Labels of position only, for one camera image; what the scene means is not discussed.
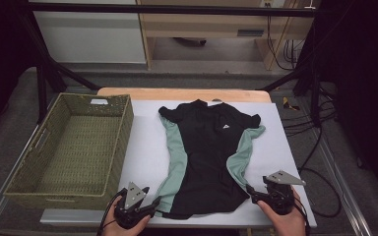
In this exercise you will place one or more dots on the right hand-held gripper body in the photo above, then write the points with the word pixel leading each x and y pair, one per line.
pixel 280 196

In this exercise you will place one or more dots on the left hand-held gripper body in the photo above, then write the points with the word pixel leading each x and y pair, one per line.
pixel 133 196

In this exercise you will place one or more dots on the black and mint green shirt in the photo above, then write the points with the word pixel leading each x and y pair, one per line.
pixel 206 157

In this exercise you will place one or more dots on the green woven basket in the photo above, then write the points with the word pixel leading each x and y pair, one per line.
pixel 75 154

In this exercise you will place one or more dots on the person's right hand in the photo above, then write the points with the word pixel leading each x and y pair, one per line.
pixel 288 226

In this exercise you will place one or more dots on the person's left hand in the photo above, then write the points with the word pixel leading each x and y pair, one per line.
pixel 121 231

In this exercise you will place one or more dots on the white table board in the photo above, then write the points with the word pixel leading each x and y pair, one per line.
pixel 144 147

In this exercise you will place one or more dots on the yellow and black tape piece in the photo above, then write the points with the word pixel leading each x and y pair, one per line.
pixel 288 104

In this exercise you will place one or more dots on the light wooden table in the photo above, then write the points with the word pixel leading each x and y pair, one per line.
pixel 144 94

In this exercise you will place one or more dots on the white basket label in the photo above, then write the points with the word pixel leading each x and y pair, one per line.
pixel 99 101

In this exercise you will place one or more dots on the black metal stand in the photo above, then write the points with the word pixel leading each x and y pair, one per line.
pixel 315 98
pixel 41 91

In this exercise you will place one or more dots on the black curtain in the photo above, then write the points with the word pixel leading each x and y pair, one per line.
pixel 0 49
pixel 367 82

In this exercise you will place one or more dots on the white cabinet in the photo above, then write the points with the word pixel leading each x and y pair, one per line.
pixel 88 39

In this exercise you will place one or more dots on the light wooden desk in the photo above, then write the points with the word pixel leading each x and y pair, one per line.
pixel 206 28

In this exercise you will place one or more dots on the black horizontal frame bar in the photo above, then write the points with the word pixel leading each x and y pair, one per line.
pixel 177 9

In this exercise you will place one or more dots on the wall socket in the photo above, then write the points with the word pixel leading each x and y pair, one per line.
pixel 267 3

